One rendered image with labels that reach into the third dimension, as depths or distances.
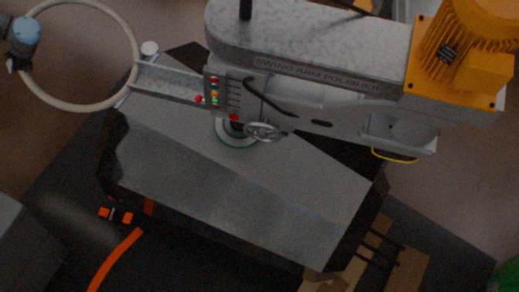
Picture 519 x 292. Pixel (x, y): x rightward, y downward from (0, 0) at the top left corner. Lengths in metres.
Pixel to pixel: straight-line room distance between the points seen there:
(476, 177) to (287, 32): 2.16
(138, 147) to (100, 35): 1.38
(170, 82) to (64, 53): 1.57
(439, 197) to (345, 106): 1.70
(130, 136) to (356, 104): 1.14
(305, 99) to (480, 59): 0.70
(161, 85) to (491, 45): 1.36
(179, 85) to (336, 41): 0.83
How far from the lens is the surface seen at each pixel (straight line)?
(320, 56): 1.96
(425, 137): 2.31
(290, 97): 2.22
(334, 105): 2.19
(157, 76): 2.61
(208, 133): 2.77
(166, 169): 2.83
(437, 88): 1.96
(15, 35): 2.26
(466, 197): 3.83
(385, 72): 1.97
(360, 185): 2.74
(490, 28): 1.69
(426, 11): 2.41
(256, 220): 2.76
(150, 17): 4.12
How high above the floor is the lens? 3.41
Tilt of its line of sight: 68 degrees down
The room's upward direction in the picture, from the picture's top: 7 degrees clockwise
